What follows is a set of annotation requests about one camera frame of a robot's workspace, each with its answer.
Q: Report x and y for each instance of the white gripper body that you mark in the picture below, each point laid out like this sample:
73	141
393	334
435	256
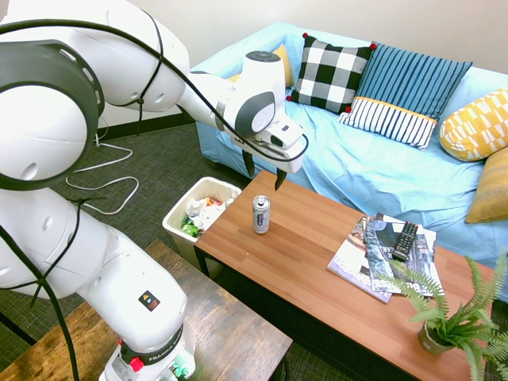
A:
289	158

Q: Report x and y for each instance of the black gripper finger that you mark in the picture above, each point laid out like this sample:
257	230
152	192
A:
280	178
249	162

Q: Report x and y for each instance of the silver drink can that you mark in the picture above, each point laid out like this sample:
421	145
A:
261	216

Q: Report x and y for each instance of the crumpled white paper trash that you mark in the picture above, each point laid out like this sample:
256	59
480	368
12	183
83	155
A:
204	212

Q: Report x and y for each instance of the green wrapper trash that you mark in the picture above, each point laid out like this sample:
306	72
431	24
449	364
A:
190	228

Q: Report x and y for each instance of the white plastic trash bin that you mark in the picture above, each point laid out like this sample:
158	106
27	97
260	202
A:
174	226

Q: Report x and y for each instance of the light blue sofa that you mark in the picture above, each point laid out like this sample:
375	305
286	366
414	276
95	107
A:
357	166

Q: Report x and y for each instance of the wooden coffee table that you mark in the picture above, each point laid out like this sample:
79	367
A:
285	262

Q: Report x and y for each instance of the plain yellow pillow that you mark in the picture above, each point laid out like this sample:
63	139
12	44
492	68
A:
286	65

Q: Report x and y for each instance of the black white checkered pillow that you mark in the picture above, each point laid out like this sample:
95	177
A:
329	71

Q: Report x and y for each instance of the stack of magazines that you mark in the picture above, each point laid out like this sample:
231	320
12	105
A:
351	266

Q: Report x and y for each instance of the dark cover magazine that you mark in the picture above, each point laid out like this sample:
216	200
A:
383	254

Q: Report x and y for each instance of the blue striped pillow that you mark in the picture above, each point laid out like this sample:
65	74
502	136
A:
401	95

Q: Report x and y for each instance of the black remote control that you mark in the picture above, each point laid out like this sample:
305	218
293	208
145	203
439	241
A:
406	240

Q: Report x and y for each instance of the grey cover magazine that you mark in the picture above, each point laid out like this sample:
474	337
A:
428	238

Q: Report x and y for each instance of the rustic dark wood table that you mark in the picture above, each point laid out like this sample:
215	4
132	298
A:
222	333

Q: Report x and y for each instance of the yellow white patterned pillow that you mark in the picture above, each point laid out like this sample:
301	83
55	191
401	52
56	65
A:
474	127

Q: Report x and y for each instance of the mustard textured pillow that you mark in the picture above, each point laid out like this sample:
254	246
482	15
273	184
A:
492	190

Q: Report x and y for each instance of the potted green fern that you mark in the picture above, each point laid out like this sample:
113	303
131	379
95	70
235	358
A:
456	321

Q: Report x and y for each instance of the black stand leg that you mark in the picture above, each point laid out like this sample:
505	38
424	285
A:
16	327

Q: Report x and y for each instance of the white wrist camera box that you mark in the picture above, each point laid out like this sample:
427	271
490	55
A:
283	133

